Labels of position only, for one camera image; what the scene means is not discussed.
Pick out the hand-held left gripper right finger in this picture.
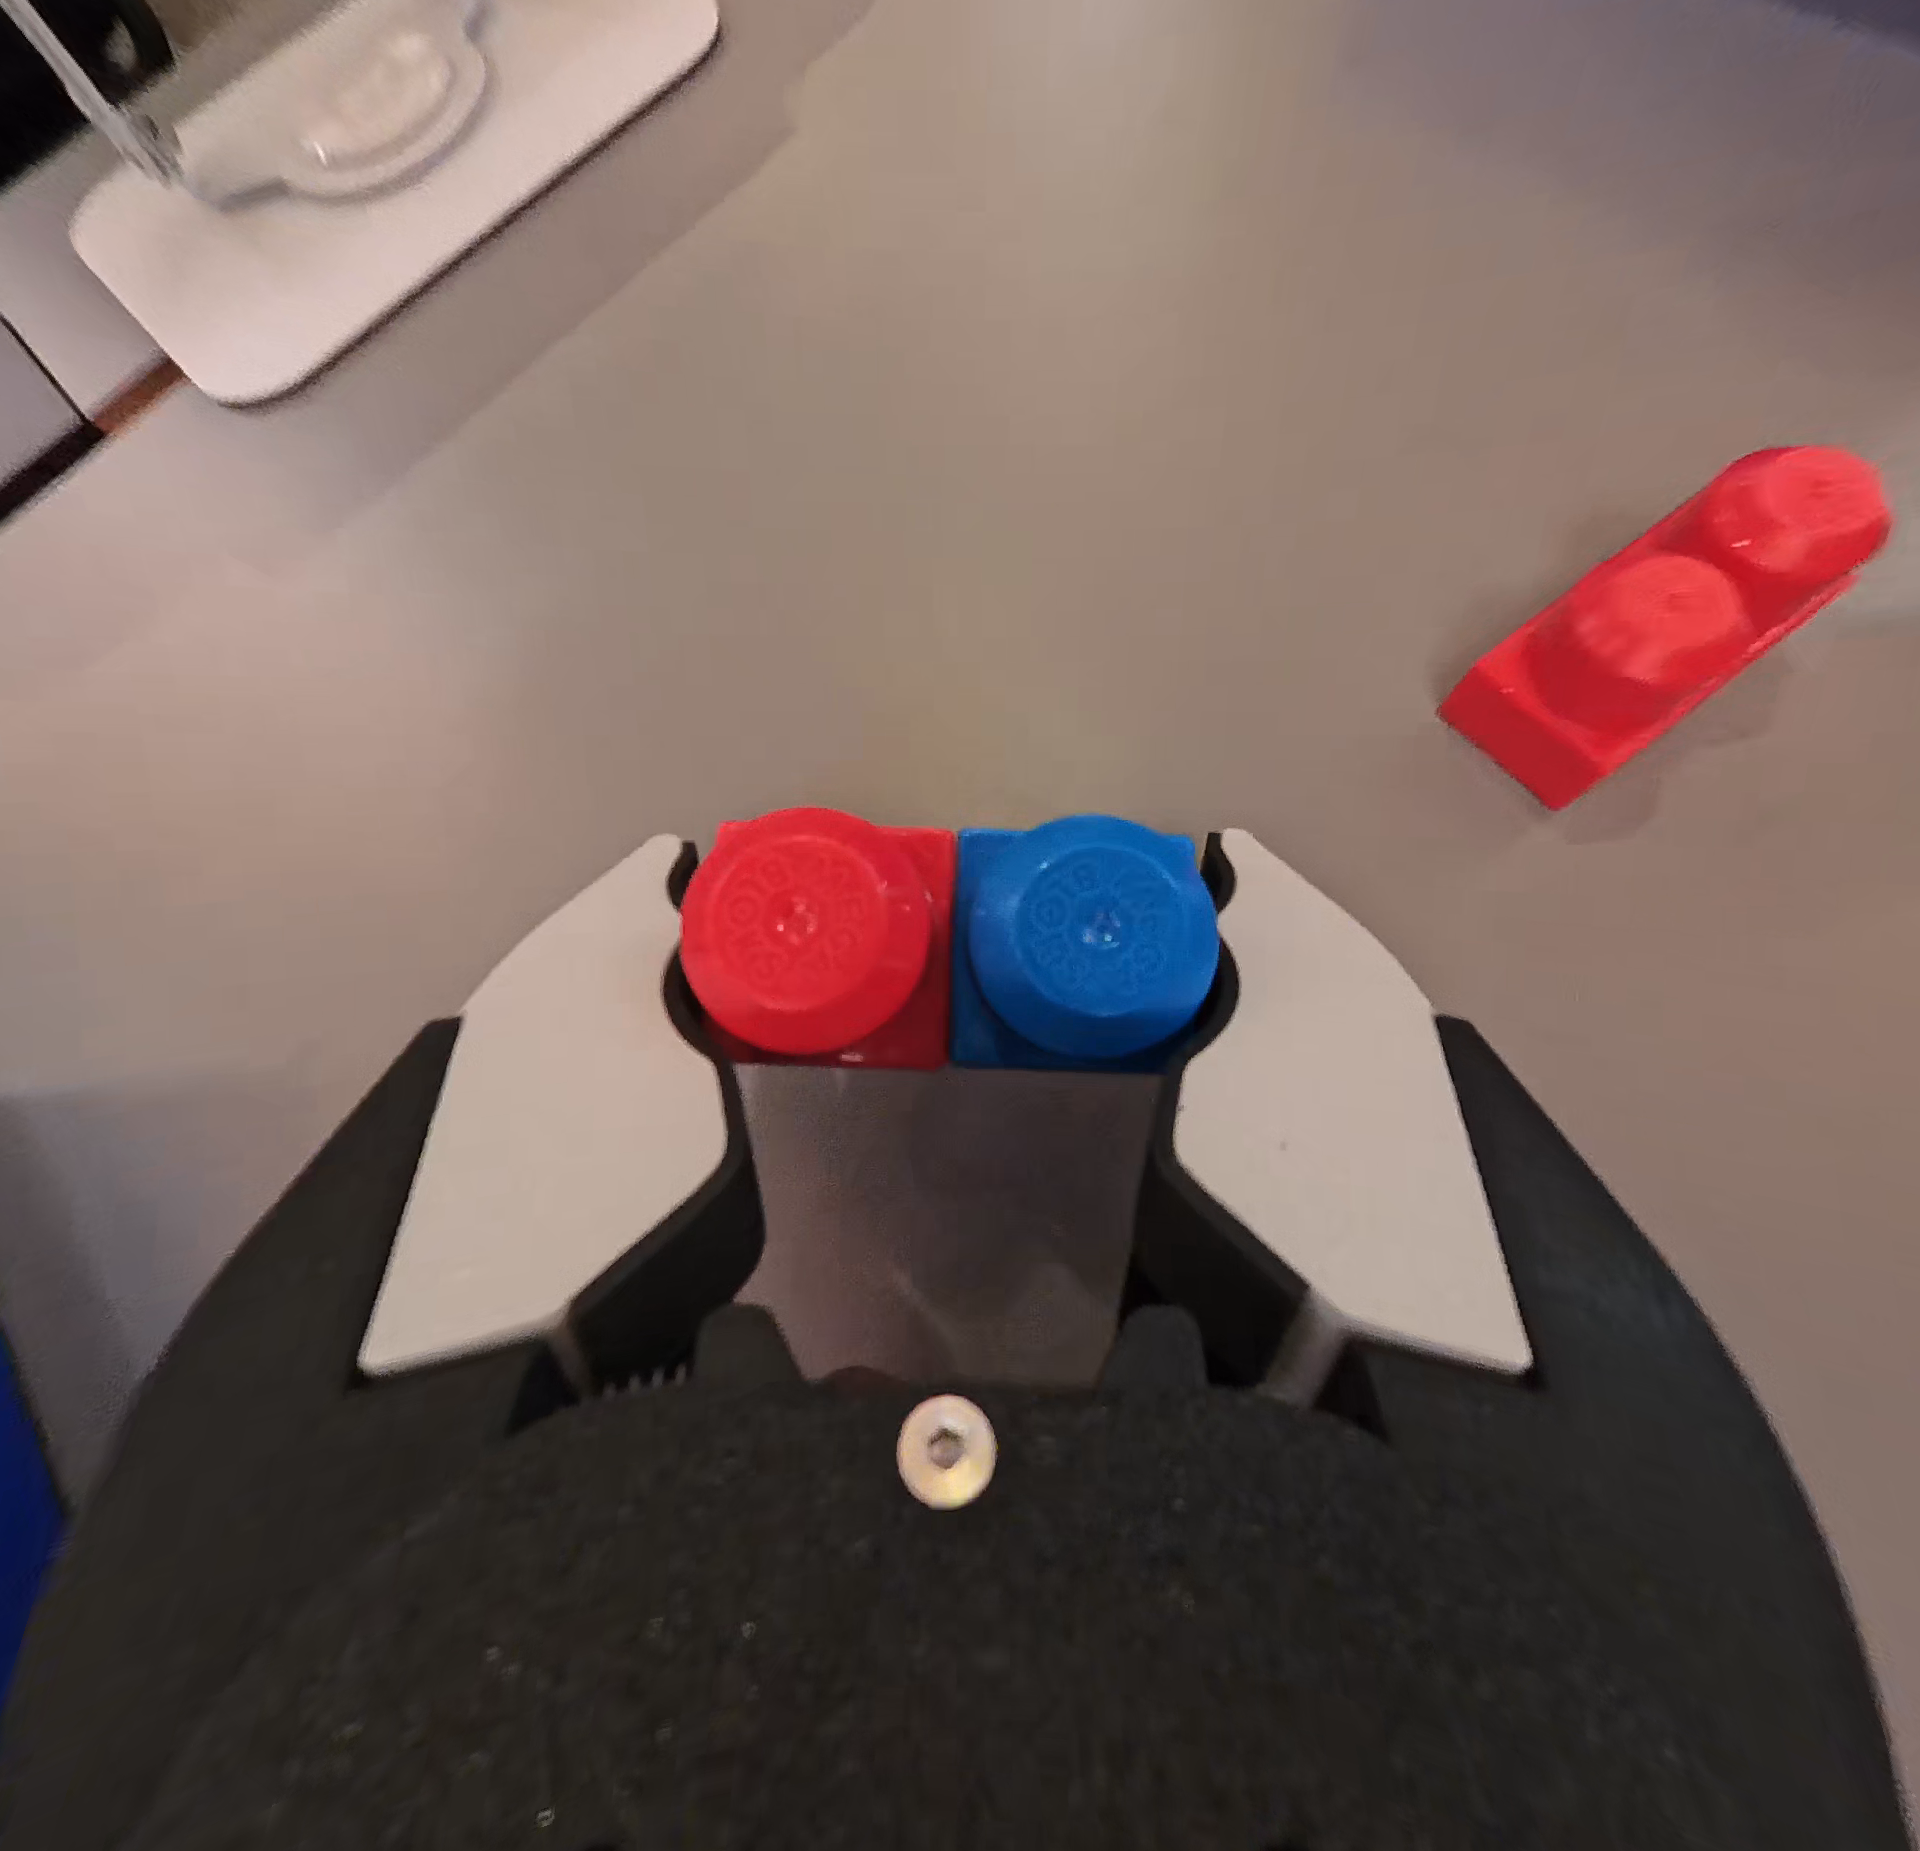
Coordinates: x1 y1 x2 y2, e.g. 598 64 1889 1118
1137 827 1536 1404

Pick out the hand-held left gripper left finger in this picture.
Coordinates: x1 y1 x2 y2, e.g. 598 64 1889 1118
358 833 770 1395

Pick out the blue single-stud block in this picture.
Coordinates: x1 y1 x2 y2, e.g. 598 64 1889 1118
948 813 1220 1075

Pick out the red single-stud block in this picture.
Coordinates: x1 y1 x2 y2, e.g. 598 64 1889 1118
678 809 959 1073

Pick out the red two-stud block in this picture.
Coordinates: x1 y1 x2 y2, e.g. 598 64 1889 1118
1437 445 1895 813

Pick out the blue plastic bin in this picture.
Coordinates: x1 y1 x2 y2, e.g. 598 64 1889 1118
0 1326 68 1689

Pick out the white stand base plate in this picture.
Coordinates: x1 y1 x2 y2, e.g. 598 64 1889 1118
66 0 722 411

